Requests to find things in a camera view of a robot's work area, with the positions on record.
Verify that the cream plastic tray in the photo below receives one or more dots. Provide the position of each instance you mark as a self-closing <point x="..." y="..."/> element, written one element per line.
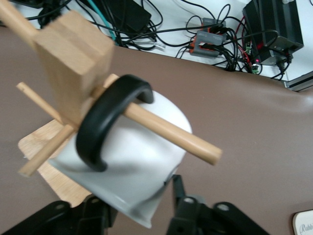
<point x="304" y="224"/>

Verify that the large grey orange box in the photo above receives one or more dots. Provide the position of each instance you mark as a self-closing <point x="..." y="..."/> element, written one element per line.
<point x="207" y="45"/>

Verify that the black finned electronics box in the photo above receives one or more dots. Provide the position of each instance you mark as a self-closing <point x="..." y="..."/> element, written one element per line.
<point x="271" y="27"/>

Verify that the wooden mug rack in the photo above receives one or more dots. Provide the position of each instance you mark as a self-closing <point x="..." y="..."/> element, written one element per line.
<point x="71" y="56"/>

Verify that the aluminium frame profile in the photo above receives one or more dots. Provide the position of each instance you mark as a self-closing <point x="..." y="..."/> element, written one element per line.
<point x="299" y="82"/>

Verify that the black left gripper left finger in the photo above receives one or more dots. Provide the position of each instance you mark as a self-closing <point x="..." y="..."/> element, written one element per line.
<point x="49" y="220"/>

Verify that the black power adapter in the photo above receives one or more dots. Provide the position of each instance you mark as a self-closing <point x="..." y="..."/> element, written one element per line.
<point x="129" y="13"/>

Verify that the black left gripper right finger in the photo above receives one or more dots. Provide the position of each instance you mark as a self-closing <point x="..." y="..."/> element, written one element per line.
<point x="195" y="215"/>

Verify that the brown table mat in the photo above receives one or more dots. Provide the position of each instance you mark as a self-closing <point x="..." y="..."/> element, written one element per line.
<point x="244" y="122"/>

